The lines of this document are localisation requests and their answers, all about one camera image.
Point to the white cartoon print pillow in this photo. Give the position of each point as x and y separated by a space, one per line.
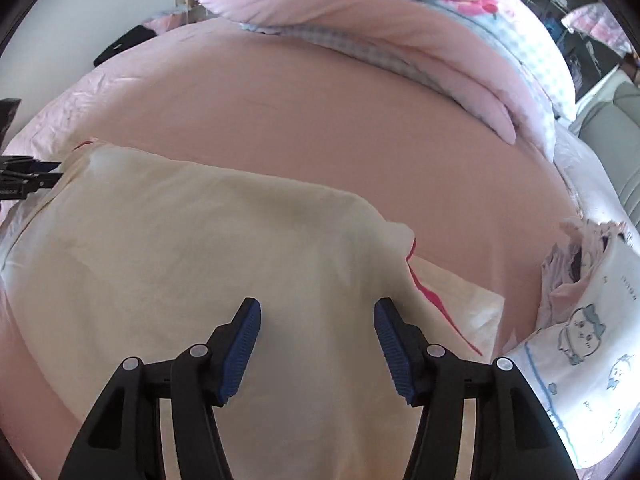
590 360

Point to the pink bed sheet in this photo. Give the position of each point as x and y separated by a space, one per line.
350 135

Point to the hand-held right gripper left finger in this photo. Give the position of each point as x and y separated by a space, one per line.
240 355

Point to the black bag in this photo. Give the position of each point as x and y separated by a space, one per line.
125 45

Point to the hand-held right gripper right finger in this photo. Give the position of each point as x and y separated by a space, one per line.
395 355

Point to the grey padded headboard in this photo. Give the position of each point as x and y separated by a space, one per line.
620 135

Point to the pink checked folded duvet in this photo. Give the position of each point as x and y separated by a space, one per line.
425 25

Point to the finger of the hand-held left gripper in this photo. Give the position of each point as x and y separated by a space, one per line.
37 180
42 165

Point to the pink and cream t-shirt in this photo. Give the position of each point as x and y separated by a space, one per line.
200 240

